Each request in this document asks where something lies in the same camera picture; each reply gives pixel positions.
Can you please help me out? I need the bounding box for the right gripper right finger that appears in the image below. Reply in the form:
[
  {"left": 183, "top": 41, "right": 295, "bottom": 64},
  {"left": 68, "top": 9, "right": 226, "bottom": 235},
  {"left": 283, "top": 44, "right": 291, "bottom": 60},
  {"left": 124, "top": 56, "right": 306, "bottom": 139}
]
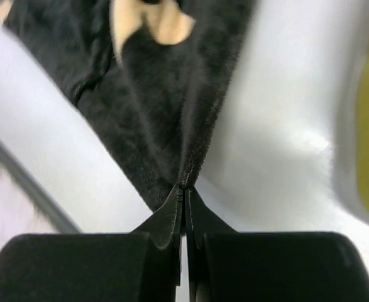
[{"left": 183, "top": 188, "right": 369, "bottom": 301}]

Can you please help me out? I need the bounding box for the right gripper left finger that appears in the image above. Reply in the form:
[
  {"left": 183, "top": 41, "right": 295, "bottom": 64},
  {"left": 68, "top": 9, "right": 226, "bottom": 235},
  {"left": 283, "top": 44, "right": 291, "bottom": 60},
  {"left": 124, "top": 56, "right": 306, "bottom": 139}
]
[{"left": 0, "top": 186, "right": 182, "bottom": 301}]

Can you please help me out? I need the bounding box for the white pillow with yellow edge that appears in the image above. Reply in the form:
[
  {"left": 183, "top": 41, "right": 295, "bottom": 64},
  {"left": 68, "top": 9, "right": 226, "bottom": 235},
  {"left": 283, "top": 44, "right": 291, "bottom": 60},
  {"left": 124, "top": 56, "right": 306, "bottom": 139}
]
[{"left": 197, "top": 1, "right": 369, "bottom": 272}]

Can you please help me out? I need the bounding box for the black pillowcase with beige flowers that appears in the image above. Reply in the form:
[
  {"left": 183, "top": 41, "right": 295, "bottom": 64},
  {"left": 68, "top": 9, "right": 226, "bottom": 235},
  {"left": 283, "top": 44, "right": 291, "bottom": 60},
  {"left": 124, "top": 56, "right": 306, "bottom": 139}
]
[{"left": 0, "top": 0, "right": 257, "bottom": 212}]

